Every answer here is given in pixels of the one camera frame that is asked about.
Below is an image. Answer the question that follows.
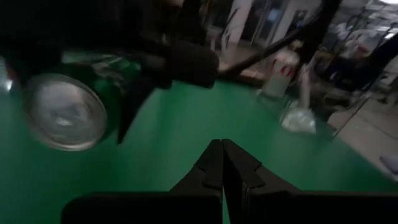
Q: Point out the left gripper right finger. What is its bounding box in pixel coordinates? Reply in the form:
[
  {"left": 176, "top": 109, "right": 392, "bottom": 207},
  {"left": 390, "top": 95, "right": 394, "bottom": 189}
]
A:
[{"left": 222, "top": 139, "right": 398, "bottom": 224}]

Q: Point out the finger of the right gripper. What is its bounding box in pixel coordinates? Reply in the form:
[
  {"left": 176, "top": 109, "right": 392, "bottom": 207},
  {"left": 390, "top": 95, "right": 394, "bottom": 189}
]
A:
[
  {"left": 0, "top": 37, "right": 63, "bottom": 85},
  {"left": 116, "top": 74, "right": 174, "bottom": 146}
]

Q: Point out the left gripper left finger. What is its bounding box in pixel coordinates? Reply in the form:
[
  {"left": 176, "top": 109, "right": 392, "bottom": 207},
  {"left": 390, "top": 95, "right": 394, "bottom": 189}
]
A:
[{"left": 62, "top": 139, "right": 223, "bottom": 224}]

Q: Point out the green soda can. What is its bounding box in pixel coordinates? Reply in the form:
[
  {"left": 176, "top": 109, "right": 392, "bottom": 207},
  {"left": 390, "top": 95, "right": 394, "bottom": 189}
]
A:
[{"left": 20, "top": 51, "right": 144, "bottom": 152}]

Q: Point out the silver diet cola can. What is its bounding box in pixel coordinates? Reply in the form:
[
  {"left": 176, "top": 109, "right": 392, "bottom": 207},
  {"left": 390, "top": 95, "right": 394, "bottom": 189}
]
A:
[{"left": 269, "top": 55, "right": 296, "bottom": 97}]

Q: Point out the green table mat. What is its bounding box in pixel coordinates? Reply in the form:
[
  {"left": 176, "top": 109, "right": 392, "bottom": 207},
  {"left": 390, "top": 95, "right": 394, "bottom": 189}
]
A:
[{"left": 0, "top": 79, "right": 398, "bottom": 224}]

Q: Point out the clear plastic bin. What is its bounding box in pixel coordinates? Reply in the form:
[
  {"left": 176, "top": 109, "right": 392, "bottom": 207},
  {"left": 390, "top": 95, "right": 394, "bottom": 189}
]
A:
[{"left": 254, "top": 52, "right": 340, "bottom": 139}]

